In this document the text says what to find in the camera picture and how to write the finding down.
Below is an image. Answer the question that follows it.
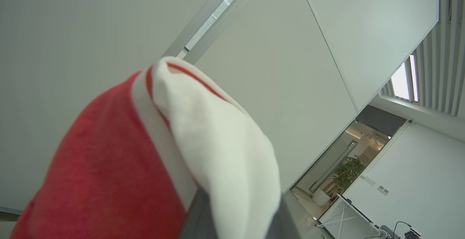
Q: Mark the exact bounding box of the white plant pot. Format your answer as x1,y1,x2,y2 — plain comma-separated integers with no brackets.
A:
312,188,330,207

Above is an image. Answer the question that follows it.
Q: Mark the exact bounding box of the black cable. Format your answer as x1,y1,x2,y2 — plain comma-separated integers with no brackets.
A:
392,220,422,239

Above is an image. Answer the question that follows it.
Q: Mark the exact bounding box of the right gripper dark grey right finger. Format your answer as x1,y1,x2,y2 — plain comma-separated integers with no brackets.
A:
266,192,302,239

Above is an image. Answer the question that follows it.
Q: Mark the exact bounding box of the rectangular ceiling light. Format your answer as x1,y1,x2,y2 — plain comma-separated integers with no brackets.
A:
390,54,419,102

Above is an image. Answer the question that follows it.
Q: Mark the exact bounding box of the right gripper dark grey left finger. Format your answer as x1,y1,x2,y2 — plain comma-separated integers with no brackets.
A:
179,187,221,239

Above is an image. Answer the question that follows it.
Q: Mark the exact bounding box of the red and white striped garment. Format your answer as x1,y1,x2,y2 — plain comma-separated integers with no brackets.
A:
9,56,282,239

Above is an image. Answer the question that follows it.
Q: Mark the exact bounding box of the green potted plant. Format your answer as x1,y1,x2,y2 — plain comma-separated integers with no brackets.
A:
333,155,367,191

